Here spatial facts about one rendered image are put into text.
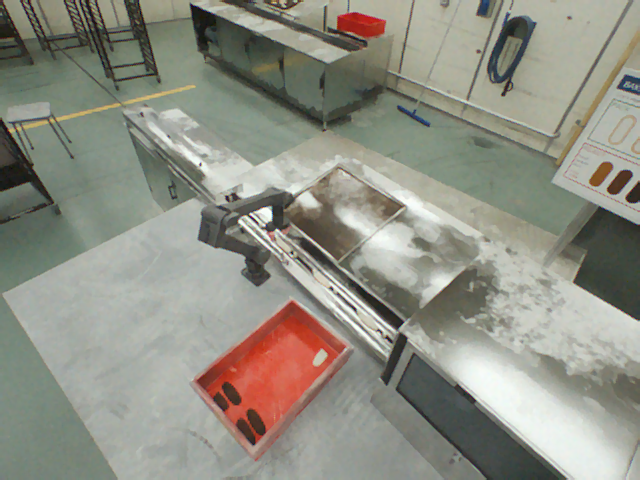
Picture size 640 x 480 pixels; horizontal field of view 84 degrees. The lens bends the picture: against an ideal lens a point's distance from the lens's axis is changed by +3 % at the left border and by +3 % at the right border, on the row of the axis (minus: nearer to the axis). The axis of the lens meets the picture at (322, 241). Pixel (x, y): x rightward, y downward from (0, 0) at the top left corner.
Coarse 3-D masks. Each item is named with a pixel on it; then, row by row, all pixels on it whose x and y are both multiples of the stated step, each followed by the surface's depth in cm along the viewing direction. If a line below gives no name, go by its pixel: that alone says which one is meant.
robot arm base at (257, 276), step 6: (246, 270) 157; (252, 270) 154; (258, 270) 155; (264, 270) 160; (246, 276) 159; (252, 276) 156; (258, 276) 156; (264, 276) 159; (270, 276) 160; (252, 282) 157; (258, 282) 158; (264, 282) 159
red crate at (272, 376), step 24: (288, 336) 140; (312, 336) 140; (240, 360) 132; (264, 360) 132; (288, 360) 133; (312, 360) 133; (216, 384) 125; (240, 384) 126; (264, 384) 126; (288, 384) 126; (240, 408) 120; (264, 408) 120; (288, 408) 121
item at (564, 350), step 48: (480, 288) 101; (528, 288) 102; (576, 288) 103; (432, 336) 89; (480, 336) 90; (528, 336) 91; (576, 336) 92; (624, 336) 92; (384, 384) 110; (480, 384) 81; (528, 384) 82; (576, 384) 82; (624, 384) 83; (432, 432) 101; (528, 432) 74; (576, 432) 75; (624, 432) 75
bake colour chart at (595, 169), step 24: (624, 72) 116; (624, 96) 118; (600, 120) 126; (624, 120) 121; (576, 144) 134; (600, 144) 129; (624, 144) 123; (576, 168) 138; (600, 168) 132; (624, 168) 126; (576, 192) 141; (600, 192) 135; (624, 192) 129; (624, 216) 132
